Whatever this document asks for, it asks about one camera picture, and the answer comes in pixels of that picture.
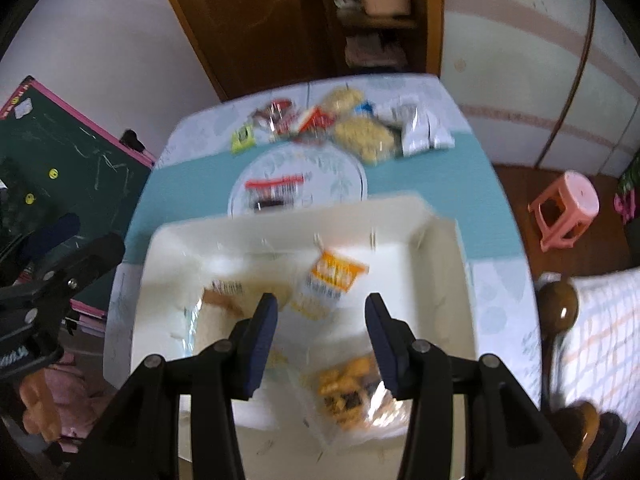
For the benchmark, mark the large yellow noodle packet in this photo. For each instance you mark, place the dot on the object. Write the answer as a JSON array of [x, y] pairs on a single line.
[[364, 139]]

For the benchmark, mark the black chalkboard clip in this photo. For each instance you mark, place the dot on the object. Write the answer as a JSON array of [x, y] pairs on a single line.
[[132, 141]]

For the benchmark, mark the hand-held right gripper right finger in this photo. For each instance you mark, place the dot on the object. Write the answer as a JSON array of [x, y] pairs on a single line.
[[382, 345]]

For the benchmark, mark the green and pink bag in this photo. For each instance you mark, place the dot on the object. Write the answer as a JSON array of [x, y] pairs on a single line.
[[627, 190]]

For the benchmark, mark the silver snack packet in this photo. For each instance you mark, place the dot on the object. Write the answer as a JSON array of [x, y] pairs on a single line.
[[422, 132]]

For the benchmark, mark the pink cloth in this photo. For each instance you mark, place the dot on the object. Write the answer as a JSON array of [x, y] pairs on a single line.
[[75, 395]]

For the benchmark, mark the small yellow noodle packet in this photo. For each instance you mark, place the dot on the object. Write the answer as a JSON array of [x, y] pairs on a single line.
[[342, 99]]

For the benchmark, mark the round floral plate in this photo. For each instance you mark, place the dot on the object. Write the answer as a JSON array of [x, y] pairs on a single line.
[[327, 170]]

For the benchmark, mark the green chalkboard with pink frame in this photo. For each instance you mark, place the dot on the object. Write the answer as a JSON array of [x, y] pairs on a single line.
[[75, 160]]

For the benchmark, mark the brown teddy bear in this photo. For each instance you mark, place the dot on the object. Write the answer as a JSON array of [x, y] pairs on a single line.
[[39, 405]]

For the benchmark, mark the clear bread packet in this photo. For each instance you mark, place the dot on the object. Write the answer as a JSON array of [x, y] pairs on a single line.
[[220, 305]]

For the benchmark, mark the plaid blanket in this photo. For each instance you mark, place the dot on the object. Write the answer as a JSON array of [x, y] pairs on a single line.
[[605, 330]]

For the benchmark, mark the stack of papers on shelf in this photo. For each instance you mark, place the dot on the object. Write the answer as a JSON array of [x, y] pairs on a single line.
[[375, 52]]

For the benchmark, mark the brown wooden shelf unit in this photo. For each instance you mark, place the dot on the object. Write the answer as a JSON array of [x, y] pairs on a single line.
[[380, 23]]

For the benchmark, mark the blue and white snack packet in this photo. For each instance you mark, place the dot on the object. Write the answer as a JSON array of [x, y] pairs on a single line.
[[365, 106]]

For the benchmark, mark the brown wooden door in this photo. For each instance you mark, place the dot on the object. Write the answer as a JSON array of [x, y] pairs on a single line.
[[250, 20]]

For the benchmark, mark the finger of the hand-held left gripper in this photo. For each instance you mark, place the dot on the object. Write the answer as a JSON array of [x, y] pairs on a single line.
[[50, 235], [90, 260]]

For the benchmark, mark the red striped clear snack packet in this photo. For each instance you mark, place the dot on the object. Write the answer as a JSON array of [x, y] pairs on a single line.
[[275, 187]]

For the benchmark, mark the small items beside basket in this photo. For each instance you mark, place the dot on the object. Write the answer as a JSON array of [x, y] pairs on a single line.
[[347, 0]]

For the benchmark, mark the orange snack packet clear wrapper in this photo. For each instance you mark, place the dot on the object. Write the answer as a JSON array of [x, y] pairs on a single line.
[[345, 390]]

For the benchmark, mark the red and white snack packet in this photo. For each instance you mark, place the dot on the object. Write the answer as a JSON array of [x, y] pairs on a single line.
[[316, 121]]

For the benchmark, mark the pink plastic stool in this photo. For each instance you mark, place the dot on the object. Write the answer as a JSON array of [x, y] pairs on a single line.
[[570, 200]]

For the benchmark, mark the small green snack packet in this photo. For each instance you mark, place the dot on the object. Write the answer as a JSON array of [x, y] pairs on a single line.
[[242, 140]]

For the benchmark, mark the orange and white snack packet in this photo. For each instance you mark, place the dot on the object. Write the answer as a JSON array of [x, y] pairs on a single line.
[[332, 272]]

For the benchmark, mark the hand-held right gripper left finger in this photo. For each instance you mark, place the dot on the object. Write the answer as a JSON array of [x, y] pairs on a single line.
[[262, 340]]

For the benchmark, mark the wooden bed post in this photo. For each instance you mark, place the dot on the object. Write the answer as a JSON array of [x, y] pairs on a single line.
[[557, 305]]

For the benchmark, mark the pale sliding wardrobe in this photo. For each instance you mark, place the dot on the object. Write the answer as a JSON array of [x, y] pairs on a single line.
[[520, 60]]

